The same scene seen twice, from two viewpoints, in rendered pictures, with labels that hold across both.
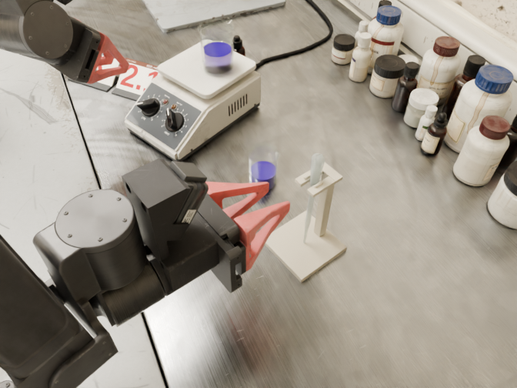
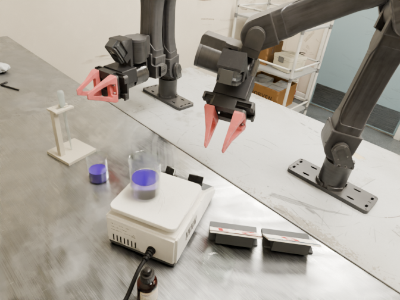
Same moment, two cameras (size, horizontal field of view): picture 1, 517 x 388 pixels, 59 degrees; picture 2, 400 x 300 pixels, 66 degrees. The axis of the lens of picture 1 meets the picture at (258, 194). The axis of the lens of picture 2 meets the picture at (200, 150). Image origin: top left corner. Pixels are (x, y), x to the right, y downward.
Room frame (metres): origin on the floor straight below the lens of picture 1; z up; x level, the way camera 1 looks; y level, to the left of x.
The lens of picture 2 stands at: (1.04, -0.01, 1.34)
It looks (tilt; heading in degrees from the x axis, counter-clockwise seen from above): 33 degrees down; 157
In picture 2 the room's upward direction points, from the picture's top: 6 degrees clockwise
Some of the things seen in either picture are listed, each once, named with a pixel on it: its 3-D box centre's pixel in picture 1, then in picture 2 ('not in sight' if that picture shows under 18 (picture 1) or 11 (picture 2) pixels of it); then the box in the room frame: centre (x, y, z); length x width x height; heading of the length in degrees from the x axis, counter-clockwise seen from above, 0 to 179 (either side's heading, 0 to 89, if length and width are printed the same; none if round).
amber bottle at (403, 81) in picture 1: (406, 86); not in sight; (0.66, -0.25, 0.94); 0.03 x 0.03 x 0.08
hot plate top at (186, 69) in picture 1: (207, 67); (158, 196); (0.65, 0.08, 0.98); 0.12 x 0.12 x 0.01; 49
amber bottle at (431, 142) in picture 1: (436, 132); not in sight; (0.54, -0.28, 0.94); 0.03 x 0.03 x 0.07
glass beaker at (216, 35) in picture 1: (218, 47); (144, 177); (0.64, 0.06, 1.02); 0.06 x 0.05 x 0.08; 141
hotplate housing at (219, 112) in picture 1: (198, 96); (164, 206); (0.63, 0.10, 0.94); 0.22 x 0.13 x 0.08; 139
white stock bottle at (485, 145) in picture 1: (482, 149); not in sight; (0.49, -0.33, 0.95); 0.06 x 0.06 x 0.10
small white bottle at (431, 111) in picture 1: (426, 123); not in sight; (0.57, -0.27, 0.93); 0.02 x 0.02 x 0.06
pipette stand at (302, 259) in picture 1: (307, 215); (68, 129); (0.36, -0.06, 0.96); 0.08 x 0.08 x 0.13; 38
